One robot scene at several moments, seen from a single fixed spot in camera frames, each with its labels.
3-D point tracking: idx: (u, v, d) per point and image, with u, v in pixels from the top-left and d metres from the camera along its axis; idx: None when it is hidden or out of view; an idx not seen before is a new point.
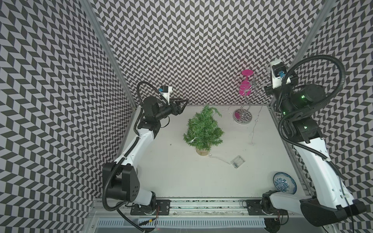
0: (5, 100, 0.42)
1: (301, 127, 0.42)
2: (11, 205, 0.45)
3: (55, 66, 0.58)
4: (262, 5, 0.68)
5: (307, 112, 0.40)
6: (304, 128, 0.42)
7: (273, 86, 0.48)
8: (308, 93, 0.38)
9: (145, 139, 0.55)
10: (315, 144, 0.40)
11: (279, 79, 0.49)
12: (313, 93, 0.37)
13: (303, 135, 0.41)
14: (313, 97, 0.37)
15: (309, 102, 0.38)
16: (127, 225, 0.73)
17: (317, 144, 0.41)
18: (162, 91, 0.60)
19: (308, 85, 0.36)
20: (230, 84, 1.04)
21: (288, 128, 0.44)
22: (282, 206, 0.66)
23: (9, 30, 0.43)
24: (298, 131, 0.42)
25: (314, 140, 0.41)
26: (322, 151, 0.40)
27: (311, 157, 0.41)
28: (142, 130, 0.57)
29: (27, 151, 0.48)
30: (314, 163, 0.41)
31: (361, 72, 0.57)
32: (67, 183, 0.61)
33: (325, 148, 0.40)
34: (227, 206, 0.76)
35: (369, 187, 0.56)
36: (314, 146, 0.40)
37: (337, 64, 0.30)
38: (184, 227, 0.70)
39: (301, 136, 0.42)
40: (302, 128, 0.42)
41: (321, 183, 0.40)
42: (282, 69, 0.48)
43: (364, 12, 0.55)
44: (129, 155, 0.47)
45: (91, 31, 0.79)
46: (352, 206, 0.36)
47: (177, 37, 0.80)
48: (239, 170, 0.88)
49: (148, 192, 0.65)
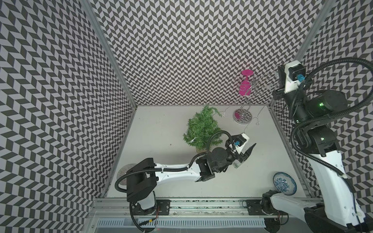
0: (5, 100, 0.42)
1: (318, 138, 0.38)
2: (11, 205, 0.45)
3: (55, 66, 0.58)
4: (262, 5, 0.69)
5: (325, 121, 0.36)
6: (321, 140, 0.37)
7: (287, 89, 0.43)
8: (328, 101, 0.33)
9: (189, 174, 0.51)
10: (331, 158, 0.37)
11: (295, 83, 0.42)
12: (332, 101, 0.33)
13: (319, 147, 0.37)
14: (334, 105, 0.33)
15: (327, 110, 0.34)
16: (127, 225, 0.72)
17: (334, 159, 0.37)
18: (239, 144, 0.58)
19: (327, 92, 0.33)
20: (230, 84, 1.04)
21: (302, 139, 0.40)
22: (281, 207, 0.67)
23: (9, 30, 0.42)
24: (313, 142, 0.38)
25: (331, 153, 0.37)
26: (338, 166, 0.37)
27: (326, 173, 0.38)
28: (196, 166, 0.54)
29: (27, 151, 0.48)
30: (330, 179, 0.37)
31: (361, 72, 0.57)
32: (67, 183, 0.61)
33: (341, 163, 0.37)
34: (227, 206, 0.76)
35: (369, 187, 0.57)
36: (330, 160, 0.37)
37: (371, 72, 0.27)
38: (184, 227, 0.70)
39: (317, 148, 0.38)
40: (318, 140, 0.37)
41: (333, 199, 0.37)
42: (302, 72, 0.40)
43: (364, 12, 0.55)
44: (165, 173, 0.46)
45: (91, 31, 0.79)
46: (363, 224, 0.35)
47: (177, 37, 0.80)
48: (239, 170, 0.88)
49: (150, 201, 0.61)
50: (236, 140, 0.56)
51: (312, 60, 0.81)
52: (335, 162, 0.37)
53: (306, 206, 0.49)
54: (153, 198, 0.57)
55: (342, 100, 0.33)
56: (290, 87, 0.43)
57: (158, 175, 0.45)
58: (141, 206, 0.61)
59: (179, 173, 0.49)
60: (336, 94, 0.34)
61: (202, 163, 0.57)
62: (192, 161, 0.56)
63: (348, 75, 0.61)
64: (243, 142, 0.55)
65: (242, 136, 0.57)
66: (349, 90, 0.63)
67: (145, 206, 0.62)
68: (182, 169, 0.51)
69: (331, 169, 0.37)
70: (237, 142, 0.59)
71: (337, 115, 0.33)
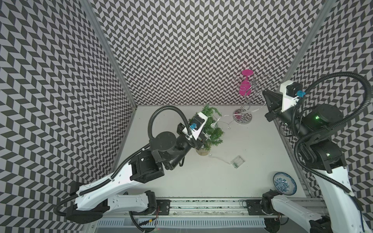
0: (5, 99, 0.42)
1: (324, 154, 0.37)
2: (11, 205, 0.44)
3: (55, 66, 0.58)
4: (262, 5, 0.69)
5: (326, 133, 0.36)
6: (326, 156, 0.37)
7: (286, 106, 0.45)
8: (323, 113, 0.35)
9: (117, 185, 0.39)
10: (339, 175, 0.36)
11: (294, 100, 0.45)
12: (328, 113, 0.35)
13: (325, 164, 0.36)
14: (330, 117, 0.35)
15: (325, 123, 0.35)
16: (127, 225, 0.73)
17: (340, 175, 0.36)
18: (195, 127, 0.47)
19: (320, 105, 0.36)
20: (230, 84, 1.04)
21: (307, 154, 0.39)
22: (283, 210, 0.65)
23: (9, 30, 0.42)
24: (319, 158, 0.38)
25: (337, 170, 0.37)
26: (344, 183, 0.36)
27: (331, 188, 0.37)
28: (126, 168, 0.40)
29: (27, 151, 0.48)
30: (336, 196, 0.37)
31: (361, 71, 0.57)
32: (67, 183, 0.61)
33: (347, 179, 0.36)
34: (227, 206, 0.77)
35: (369, 187, 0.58)
36: (336, 176, 0.36)
37: (363, 82, 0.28)
38: (184, 227, 0.70)
39: (324, 165, 0.37)
40: (324, 155, 0.37)
41: (338, 215, 0.37)
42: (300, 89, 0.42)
43: (364, 12, 0.55)
44: (86, 196, 0.39)
45: (91, 31, 0.79)
46: None
47: (177, 37, 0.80)
48: (240, 170, 0.88)
49: (141, 204, 0.61)
50: (191, 123, 0.45)
51: (312, 60, 0.81)
52: (341, 178, 0.36)
53: (312, 218, 0.48)
54: (143, 203, 0.62)
55: (337, 112, 0.35)
56: (288, 105, 0.45)
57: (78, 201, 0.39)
58: (137, 209, 0.62)
59: (103, 189, 0.39)
60: (328, 108, 0.36)
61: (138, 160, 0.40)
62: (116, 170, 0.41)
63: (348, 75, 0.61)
64: (199, 124, 0.47)
65: (198, 117, 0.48)
66: (349, 90, 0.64)
67: (139, 209, 0.62)
68: (102, 183, 0.40)
69: (338, 186, 0.36)
70: (193, 125, 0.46)
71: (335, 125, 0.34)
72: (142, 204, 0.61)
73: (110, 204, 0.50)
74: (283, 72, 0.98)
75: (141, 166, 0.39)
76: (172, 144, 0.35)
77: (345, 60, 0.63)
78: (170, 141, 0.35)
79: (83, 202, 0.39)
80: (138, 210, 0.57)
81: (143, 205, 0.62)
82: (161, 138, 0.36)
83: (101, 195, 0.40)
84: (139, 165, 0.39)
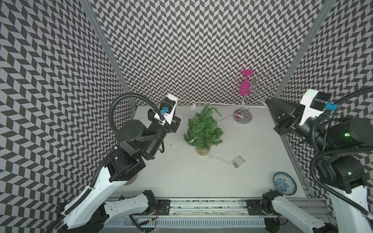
0: (5, 99, 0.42)
1: (346, 172, 0.33)
2: (11, 205, 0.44)
3: (55, 66, 0.58)
4: (262, 5, 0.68)
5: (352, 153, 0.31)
6: (348, 174, 0.33)
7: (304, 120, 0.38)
8: (355, 132, 0.29)
9: (100, 191, 0.37)
10: (358, 194, 0.33)
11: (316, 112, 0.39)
12: (362, 132, 0.30)
13: (346, 183, 0.33)
14: (363, 137, 0.29)
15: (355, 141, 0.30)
16: (127, 225, 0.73)
17: (358, 195, 0.33)
18: (166, 111, 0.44)
19: (351, 121, 0.30)
20: (230, 84, 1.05)
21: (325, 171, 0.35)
22: (283, 210, 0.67)
23: (9, 30, 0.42)
24: (339, 175, 0.34)
25: (356, 189, 0.33)
26: (362, 203, 0.34)
27: (348, 209, 0.35)
28: (103, 172, 0.37)
29: (27, 151, 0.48)
30: (351, 217, 0.34)
31: (361, 72, 0.57)
32: (67, 183, 0.61)
33: (365, 199, 0.34)
34: (227, 206, 0.77)
35: (369, 187, 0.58)
36: (355, 196, 0.33)
37: None
38: (184, 227, 0.70)
39: (344, 184, 0.33)
40: (345, 174, 0.33)
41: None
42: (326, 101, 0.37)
43: (364, 12, 0.55)
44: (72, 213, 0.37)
45: (91, 31, 0.79)
46: None
47: (177, 37, 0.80)
48: (239, 170, 0.88)
49: (141, 203, 0.61)
50: (161, 108, 0.42)
51: (312, 60, 0.81)
52: (359, 199, 0.33)
53: (314, 225, 0.47)
54: (142, 202, 0.62)
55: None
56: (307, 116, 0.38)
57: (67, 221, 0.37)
58: (138, 211, 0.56)
59: (87, 200, 0.37)
60: (363, 124, 0.30)
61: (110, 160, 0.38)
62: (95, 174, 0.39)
63: (349, 75, 0.61)
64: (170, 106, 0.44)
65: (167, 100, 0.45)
66: (349, 90, 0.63)
67: (141, 209, 0.62)
68: (84, 195, 0.37)
69: (354, 207, 0.33)
70: (164, 109, 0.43)
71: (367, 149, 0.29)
72: (142, 201, 0.62)
73: (109, 212, 0.49)
74: (283, 72, 0.98)
75: (117, 164, 0.36)
76: (141, 130, 0.33)
77: (345, 60, 0.63)
78: (137, 128, 0.32)
79: (73, 220, 0.37)
80: (139, 211, 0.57)
81: (144, 204, 0.62)
82: (124, 129, 0.32)
83: (88, 206, 0.38)
84: (114, 164, 0.36)
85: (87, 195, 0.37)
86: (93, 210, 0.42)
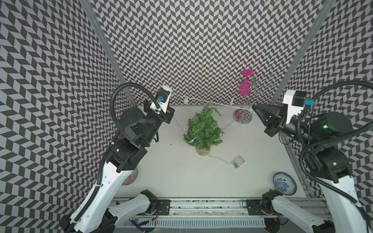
0: (5, 100, 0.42)
1: (330, 163, 0.36)
2: (11, 205, 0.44)
3: (55, 66, 0.58)
4: (262, 5, 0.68)
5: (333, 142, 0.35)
6: (333, 165, 0.36)
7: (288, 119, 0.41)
8: (331, 123, 0.33)
9: (109, 186, 0.37)
10: (346, 184, 0.35)
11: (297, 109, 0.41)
12: (336, 122, 0.33)
13: (331, 173, 0.35)
14: (338, 126, 0.33)
15: (333, 132, 0.33)
16: (126, 226, 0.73)
17: (346, 185, 0.35)
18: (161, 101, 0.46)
19: (328, 114, 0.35)
20: (230, 84, 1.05)
21: (313, 162, 0.38)
22: (282, 210, 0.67)
23: (9, 30, 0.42)
24: (325, 167, 0.36)
25: (343, 179, 0.35)
26: (350, 192, 0.35)
27: (337, 198, 0.36)
28: (107, 167, 0.38)
29: (27, 151, 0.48)
30: (342, 206, 0.36)
31: (361, 72, 0.57)
32: (67, 183, 0.61)
33: (353, 188, 0.36)
34: (227, 206, 0.77)
35: (369, 187, 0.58)
36: (343, 187, 0.35)
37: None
38: (184, 227, 0.70)
39: (330, 174, 0.36)
40: (330, 164, 0.36)
41: (344, 225, 0.36)
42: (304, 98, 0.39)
43: (364, 12, 0.55)
44: (84, 216, 0.36)
45: (91, 31, 0.79)
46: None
47: (177, 37, 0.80)
48: (239, 170, 0.88)
49: (143, 201, 0.62)
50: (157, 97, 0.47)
51: (312, 60, 0.81)
52: (347, 189, 0.35)
53: (314, 223, 0.47)
54: (143, 199, 0.62)
55: (346, 122, 0.33)
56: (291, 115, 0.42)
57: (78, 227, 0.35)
58: (141, 210, 0.62)
59: (98, 198, 0.37)
60: (338, 116, 0.34)
61: (111, 152, 0.39)
62: (100, 169, 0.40)
63: (349, 75, 0.61)
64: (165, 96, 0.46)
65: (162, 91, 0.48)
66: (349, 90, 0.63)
67: (144, 208, 0.63)
68: (94, 193, 0.37)
69: (343, 196, 0.35)
70: (160, 98, 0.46)
71: (344, 137, 0.32)
72: (144, 199, 0.63)
73: (115, 214, 0.48)
74: (283, 72, 0.98)
75: (120, 155, 0.38)
76: (141, 114, 0.37)
77: (345, 60, 0.63)
78: (137, 113, 0.36)
79: (85, 223, 0.36)
80: (142, 211, 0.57)
81: (145, 201, 0.63)
82: (124, 117, 0.35)
83: (99, 204, 0.37)
84: (118, 156, 0.38)
85: (96, 193, 0.37)
86: (103, 209, 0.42)
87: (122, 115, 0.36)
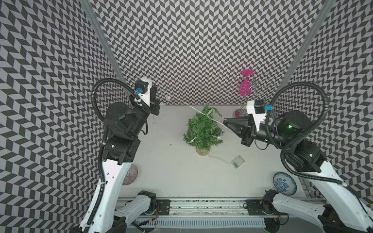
0: (5, 100, 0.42)
1: (307, 156, 0.39)
2: (11, 205, 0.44)
3: (55, 66, 0.58)
4: (262, 5, 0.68)
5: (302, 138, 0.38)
6: (311, 157, 0.38)
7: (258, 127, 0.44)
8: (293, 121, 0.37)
9: (115, 179, 0.39)
10: (326, 169, 0.38)
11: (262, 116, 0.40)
12: (296, 119, 0.37)
13: (313, 165, 0.38)
14: (300, 123, 0.36)
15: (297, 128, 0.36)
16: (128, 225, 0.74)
17: (329, 170, 0.38)
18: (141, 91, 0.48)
19: (288, 114, 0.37)
20: (230, 84, 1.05)
21: (295, 160, 0.40)
22: (285, 208, 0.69)
23: (9, 30, 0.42)
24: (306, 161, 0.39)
25: (323, 166, 0.38)
26: (334, 176, 0.38)
27: (326, 185, 0.38)
28: (106, 165, 0.39)
29: (27, 151, 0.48)
30: (333, 191, 0.38)
31: (361, 72, 0.57)
32: (67, 183, 0.61)
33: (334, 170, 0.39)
34: (227, 206, 0.77)
35: (369, 187, 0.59)
36: (326, 172, 0.38)
37: (321, 91, 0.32)
38: (183, 227, 0.70)
39: (312, 166, 0.38)
40: (308, 157, 0.38)
41: (344, 208, 0.38)
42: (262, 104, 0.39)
43: (364, 12, 0.55)
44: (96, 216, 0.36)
45: (91, 31, 0.79)
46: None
47: (177, 37, 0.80)
48: (240, 170, 0.88)
49: (144, 199, 0.62)
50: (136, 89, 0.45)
51: (312, 60, 0.81)
52: (330, 173, 0.38)
53: (318, 213, 0.48)
54: (143, 198, 0.62)
55: (302, 115, 0.38)
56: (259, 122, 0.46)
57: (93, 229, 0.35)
58: (144, 209, 0.62)
59: (106, 195, 0.37)
60: (294, 113, 0.38)
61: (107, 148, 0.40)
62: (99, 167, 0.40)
63: (349, 75, 0.61)
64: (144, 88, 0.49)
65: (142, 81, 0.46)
66: (349, 90, 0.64)
67: (146, 206, 0.63)
68: (100, 192, 0.37)
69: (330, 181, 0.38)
70: (139, 90, 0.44)
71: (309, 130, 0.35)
72: (145, 198, 0.63)
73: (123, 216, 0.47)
74: (283, 72, 0.98)
75: (118, 147, 0.40)
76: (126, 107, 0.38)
77: (345, 60, 0.63)
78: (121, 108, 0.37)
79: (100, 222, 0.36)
80: (144, 209, 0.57)
81: (146, 198, 0.63)
82: (110, 114, 0.37)
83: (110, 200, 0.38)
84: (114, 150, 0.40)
85: (104, 191, 0.37)
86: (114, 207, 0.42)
87: (108, 113, 0.37)
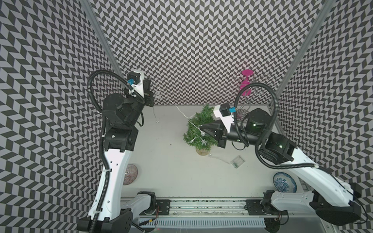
0: (5, 100, 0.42)
1: (278, 147, 0.41)
2: (11, 205, 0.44)
3: (55, 66, 0.58)
4: (262, 5, 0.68)
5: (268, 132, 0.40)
6: (281, 147, 0.41)
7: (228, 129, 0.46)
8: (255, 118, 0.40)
9: (119, 166, 0.40)
10: (297, 156, 0.41)
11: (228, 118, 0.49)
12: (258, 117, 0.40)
13: (285, 156, 0.40)
14: (262, 119, 0.39)
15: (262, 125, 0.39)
16: None
17: (299, 156, 0.41)
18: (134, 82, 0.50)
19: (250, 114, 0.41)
20: (230, 84, 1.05)
21: (269, 155, 0.41)
22: (284, 206, 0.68)
23: (9, 30, 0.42)
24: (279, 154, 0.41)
25: (295, 153, 0.41)
26: (306, 160, 0.41)
27: (302, 171, 0.40)
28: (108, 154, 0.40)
29: (27, 151, 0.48)
30: (313, 175, 0.39)
31: (361, 72, 0.57)
32: (67, 183, 0.61)
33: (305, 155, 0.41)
34: (227, 206, 0.77)
35: (369, 187, 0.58)
36: (298, 159, 0.40)
37: (269, 90, 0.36)
38: (184, 227, 0.70)
39: (285, 157, 0.40)
40: (279, 149, 0.41)
41: (324, 189, 0.40)
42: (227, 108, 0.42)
43: (364, 12, 0.55)
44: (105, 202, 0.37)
45: (91, 31, 0.79)
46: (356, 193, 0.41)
47: (177, 37, 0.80)
48: (239, 170, 0.88)
49: (144, 196, 0.63)
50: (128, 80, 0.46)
51: (312, 60, 0.81)
52: (302, 158, 0.41)
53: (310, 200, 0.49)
54: (143, 196, 0.62)
55: (262, 113, 0.41)
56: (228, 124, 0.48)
57: (102, 216, 0.36)
58: (144, 207, 0.62)
59: (111, 183, 0.38)
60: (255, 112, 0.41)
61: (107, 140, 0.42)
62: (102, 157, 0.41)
63: (349, 75, 0.61)
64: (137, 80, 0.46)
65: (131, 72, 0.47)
66: (349, 90, 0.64)
67: (146, 203, 0.63)
68: (107, 178, 0.38)
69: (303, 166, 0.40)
70: (131, 81, 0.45)
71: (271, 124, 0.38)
72: (145, 195, 0.64)
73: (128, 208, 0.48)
74: (283, 72, 0.98)
75: (118, 137, 0.42)
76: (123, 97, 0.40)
77: (345, 60, 0.63)
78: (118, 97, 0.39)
79: (110, 208, 0.37)
80: (145, 208, 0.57)
81: (146, 195, 0.64)
82: (108, 104, 0.38)
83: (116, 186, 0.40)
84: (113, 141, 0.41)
85: (109, 177, 0.39)
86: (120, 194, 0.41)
87: (106, 103, 0.38)
